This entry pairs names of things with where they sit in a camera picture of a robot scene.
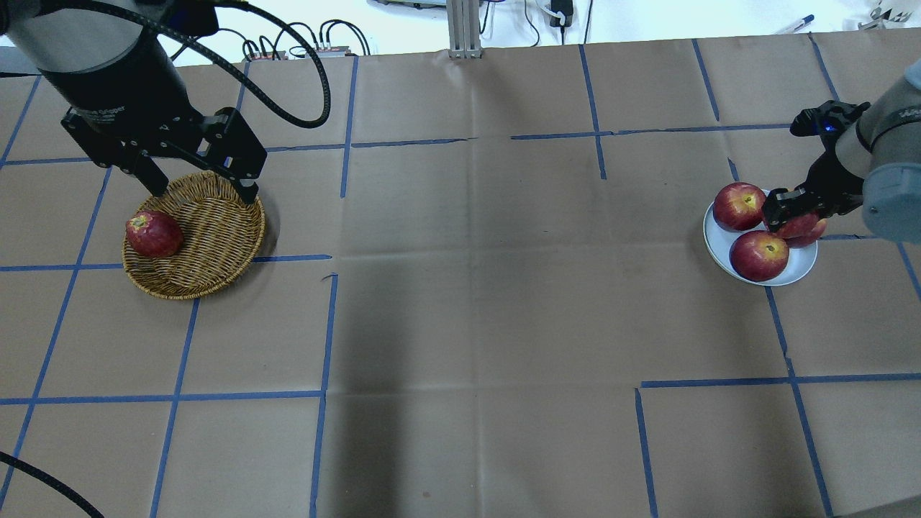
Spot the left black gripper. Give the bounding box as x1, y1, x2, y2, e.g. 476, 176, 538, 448
60, 36, 267, 204

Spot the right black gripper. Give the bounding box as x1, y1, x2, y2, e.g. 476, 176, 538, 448
763, 151, 864, 232

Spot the yellow-red apple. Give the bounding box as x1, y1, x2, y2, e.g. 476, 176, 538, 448
772, 212, 820, 240

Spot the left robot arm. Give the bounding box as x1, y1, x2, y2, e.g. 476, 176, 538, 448
2, 1, 267, 204

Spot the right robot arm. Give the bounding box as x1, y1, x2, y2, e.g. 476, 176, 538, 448
762, 63, 920, 245

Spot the plate apple two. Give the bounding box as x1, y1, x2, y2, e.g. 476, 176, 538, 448
786, 219, 827, 249

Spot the plate apple one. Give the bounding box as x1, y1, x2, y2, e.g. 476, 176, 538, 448
713, 181, 766, 232

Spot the plate apple three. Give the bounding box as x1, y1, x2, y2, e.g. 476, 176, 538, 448
728, 230, 790, 282

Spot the white plate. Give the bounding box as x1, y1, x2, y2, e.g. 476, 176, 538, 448
703, 201, 818, 286

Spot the wicker basket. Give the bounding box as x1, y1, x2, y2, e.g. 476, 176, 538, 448
122, 171, 266, 299

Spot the dark red basket apple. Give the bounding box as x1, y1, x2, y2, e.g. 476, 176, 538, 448
126, 211, 185, 258

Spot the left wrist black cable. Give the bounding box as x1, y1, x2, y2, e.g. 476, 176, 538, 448
29, 0, 332, 130

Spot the aluminium frame post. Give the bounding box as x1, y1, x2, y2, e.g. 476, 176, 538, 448
446, 0, 483, 59

